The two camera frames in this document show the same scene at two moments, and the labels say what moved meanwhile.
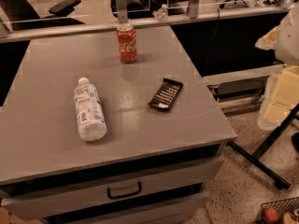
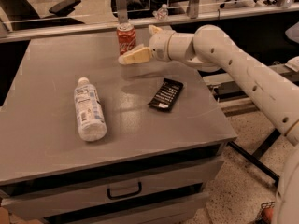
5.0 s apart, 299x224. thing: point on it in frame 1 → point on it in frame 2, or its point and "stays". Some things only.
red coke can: x=126 y=35 stays
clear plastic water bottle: x=90 y=111 stays
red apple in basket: x=271 y=216 stays
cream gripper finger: x=281 y=97 → x=141 y=53
